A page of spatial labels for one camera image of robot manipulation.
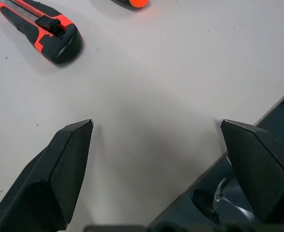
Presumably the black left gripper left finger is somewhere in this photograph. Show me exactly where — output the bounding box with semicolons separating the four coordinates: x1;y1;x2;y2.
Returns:
0;119;93;232

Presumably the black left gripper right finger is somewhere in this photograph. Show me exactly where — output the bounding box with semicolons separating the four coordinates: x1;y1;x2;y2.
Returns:
220;119;284;222

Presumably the orange black utility knife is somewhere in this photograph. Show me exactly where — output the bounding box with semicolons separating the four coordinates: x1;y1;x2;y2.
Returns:
0;0;83;65

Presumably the orange black screwdriver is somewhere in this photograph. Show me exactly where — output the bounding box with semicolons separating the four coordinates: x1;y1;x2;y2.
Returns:
110;0;151;9

